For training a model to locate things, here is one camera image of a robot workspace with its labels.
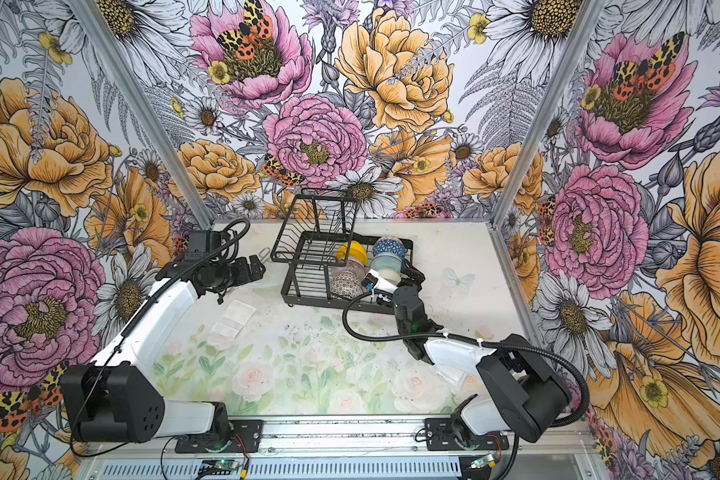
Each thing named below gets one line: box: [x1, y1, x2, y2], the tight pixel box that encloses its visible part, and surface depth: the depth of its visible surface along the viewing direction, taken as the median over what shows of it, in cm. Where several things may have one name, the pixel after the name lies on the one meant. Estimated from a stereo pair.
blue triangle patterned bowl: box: [372, 236, 407, 259], surface depth 111 cm
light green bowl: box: [370, 253, 405, 277], surface depth 103 cm
